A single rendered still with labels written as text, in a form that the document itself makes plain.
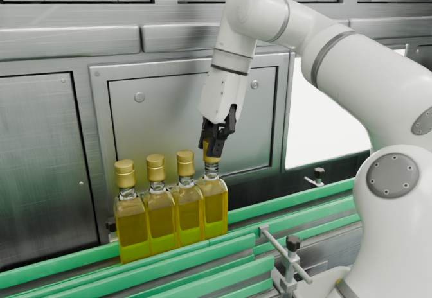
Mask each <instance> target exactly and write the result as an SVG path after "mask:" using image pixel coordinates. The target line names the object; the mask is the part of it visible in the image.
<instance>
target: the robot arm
mask: <svg viewBox="0 0 432 298"><path fill-rule="evenodd" d="M258 40H261V41H264V42H268V43H271V44H274V45H277V46H281V47H283V48H287V49H290V50H292V51H294V52H295V53H297V54H299V55H300V56H301V73H302V75H303V77H304V79H306V81H307V82H309V83H310V84H311V85H312V86H314V87H315V88H317V90H319V91H320V92H322V93H323V94H324V95H325V96H327V97H328V98H330V99H331V100H332V101H333V102H334V103H336V104H337V105H339V106H340V107H341V108H342V109H343V110H344V111H346V112H347V113H348V114H350V115H351V116H352V117H353V118H355V119H356V120H357V121H358V122H360V124H362V126H363V127H364V129H365V131H366V133H367V136H368V138H369V140H370V157H369V158H367V160H366V161H365V162H364V163H363V164H362V166H361V167H360V169H359V170H358V172H357V175H356V176H355V180H354V186H353V200H354V205H355V209H356V211H357V213H358V215H359V217H360V219H361V221H362V225H363V235H362V241H361V247H360V249H359V253H358V255H357V257H356V259H355V262H354V264H353V265H352V267H351V269H350V270H349V272H348V273H347V274H346V276H345V277H344V278H343V279H342V280H341V281H340V282H339V283H338V284H337V285H336V287H335V288H334V289H333V291H331V292H330V293H329V294H328V295H327V296H326V298H432V72H431V71H430V70H428V69H427V68H425V67H424V66H422V65H420V64H418V63H416V62H415V61H413V60H411V59H409V58H407V57H405V56H403V55H401V54H399V53H398V52H396V51H394V50H392V49H390V48H387V47H386V46H383V45H382V44H380V43H378V42H376V41H374V40H372V39H370V38H368V37H366V36H364V35H362V34H360V33H358V32H356V31H355V30H353V29H351V28H349V27H348V26H345V25H344V24H339V23H337V22H336V21H333V20H332V19H330V18H328V17H326V16H324V15H322V14H320V13H319V12H317V11H315V10H313V9H311V8H309V7H307V6H305V5H302V4H300V3H297V2H296V1H293V0H226V2H225V5H224V10H223V14H222V19H221V22H220V27H219V32H218V35H217V40H216V44H215V49H214V52H213V57H212V60H211V65H210V66H211V67H210V70H209V71H208V75H207V77H206V80H205V83H204V87H203V89H202V93H201V97H200V100H199V105H198V111H199V112H200V114H202V115H203V123H202V132H201V136H200V140H199V144H198V148H199V149H203V139H204V138H207V137H211V138H210V140H209V143H208V148H207V151H206V156H207V157H214V158H220V157H221V155H222V150H223V147H224V143H225V140H227V138H228V136H229V135H230V134H233V133H235V125H236V124H237V123H238V121H239V117H240V113H241V110H242V106H243V102H244V96H245V92H246V85H247V78H248V76H249V72H250V69H251V65H252V61H253V57H254V54H255V50H256V47H257V43H258ZM223 121H225V122H226V123H222V122H223ZM219 127H224V128H222V129H220V130H219Z"/></svg>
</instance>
